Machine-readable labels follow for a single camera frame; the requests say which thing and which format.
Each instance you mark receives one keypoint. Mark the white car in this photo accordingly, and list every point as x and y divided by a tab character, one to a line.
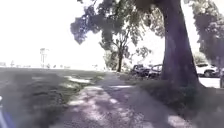
204	69

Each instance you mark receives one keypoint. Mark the grass field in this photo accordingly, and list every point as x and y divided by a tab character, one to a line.
30	86

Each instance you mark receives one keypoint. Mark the dark car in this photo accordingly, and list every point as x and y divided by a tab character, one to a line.
144	71

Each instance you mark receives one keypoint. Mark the slim-trunked leafy tree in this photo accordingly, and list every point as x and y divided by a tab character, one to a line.
119	63

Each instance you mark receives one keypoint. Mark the distant tower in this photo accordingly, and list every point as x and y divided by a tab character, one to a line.
43	55

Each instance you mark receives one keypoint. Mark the large thick-trunked tree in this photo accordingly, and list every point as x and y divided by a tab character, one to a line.
178	50

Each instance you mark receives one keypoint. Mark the grass verge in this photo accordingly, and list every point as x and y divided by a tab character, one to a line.
186	100

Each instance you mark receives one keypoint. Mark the group of dark trees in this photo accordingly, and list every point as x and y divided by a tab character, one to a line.
211	30

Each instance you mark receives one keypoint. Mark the grey asphalt path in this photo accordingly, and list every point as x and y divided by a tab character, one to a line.
113	103

